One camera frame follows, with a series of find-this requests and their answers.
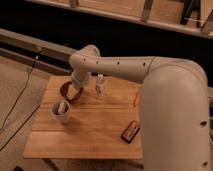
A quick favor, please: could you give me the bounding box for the dark red bowl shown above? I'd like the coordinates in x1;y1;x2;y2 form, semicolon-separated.
60;81;83;102

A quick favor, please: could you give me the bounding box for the wooden table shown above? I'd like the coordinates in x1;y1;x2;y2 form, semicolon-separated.
23;76;142;159

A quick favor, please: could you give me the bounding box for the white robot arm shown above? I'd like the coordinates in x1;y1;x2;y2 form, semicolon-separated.
69;45;211;171

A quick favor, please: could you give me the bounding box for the orange carrot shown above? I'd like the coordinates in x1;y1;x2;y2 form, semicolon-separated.
133;92;140;107

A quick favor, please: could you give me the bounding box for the black cable on floor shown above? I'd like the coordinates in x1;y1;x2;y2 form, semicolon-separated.
0;49;42;152

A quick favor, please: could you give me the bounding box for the white ceramic cup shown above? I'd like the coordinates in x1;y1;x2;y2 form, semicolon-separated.
50;100;70;124

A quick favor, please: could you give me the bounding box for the clear glass bottle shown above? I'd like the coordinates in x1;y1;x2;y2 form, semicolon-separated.
95;74;106;99

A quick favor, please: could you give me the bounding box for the black red snack box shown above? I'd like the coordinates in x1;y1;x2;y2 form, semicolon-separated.
121;120;140;143

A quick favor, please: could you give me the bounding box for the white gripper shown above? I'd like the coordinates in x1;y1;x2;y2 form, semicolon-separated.
67;71;90;100

